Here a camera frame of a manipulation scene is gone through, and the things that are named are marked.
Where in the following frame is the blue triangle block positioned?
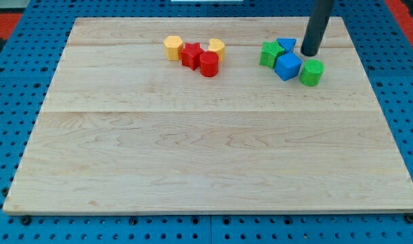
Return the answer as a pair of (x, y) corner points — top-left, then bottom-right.
(277, 38), (296, 53)

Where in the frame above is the red cylinder block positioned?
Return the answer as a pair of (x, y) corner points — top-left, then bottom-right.
(199, 51), (219, 77)

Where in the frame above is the red star block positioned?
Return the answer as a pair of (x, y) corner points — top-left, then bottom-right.
(181, 42), (204, 70)

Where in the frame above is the yellow crescent block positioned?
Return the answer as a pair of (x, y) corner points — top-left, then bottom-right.
(208, 38), (226, 62)

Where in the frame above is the light wooden board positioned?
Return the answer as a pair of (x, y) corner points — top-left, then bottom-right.
(3, 17), (413, 216)

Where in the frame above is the yellow hexagon block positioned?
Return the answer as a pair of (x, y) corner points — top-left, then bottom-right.
(163, 35), (184, 61)

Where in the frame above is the green star block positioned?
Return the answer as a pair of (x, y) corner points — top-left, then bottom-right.
(259, 41), (286, 69)

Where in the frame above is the blue cube block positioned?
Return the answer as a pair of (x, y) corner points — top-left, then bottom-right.
(274, 52), (302, 81)

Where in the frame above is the green cylinder block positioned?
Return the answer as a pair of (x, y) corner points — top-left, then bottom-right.
(299, 60), (325, 87)

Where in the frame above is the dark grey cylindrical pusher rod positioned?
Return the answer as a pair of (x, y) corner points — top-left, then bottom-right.
(300, 0), (335, 57)

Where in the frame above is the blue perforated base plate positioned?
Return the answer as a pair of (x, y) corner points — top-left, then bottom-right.
(0, 1), (413, 243)

